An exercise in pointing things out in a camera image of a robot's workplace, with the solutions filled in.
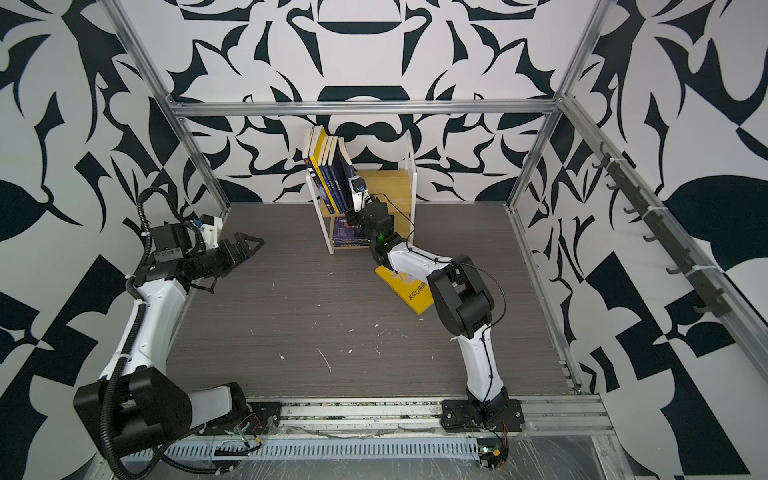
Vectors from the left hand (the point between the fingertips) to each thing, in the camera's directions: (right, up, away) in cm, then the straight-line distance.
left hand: (252, 244), depth 78 cm
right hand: (+25, +16, +9) cm, 31 cm away
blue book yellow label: (+19, +18, 0) cm, 26 cm away
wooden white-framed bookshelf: (+31, +14, -1) cm, 34 cm away
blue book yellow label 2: (+21, +18, +1) cm, 28 cm away
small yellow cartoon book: (+44, -15, +18) cm, 50 cm away
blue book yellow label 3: (+23, +21, +8) cm, 32 cm away
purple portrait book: (+21, +2, +23) cm, 31 cm away
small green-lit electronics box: (+60, -49, -8) cm, 77 cm away
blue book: (+19, +18, 0) cm, 26 cm away
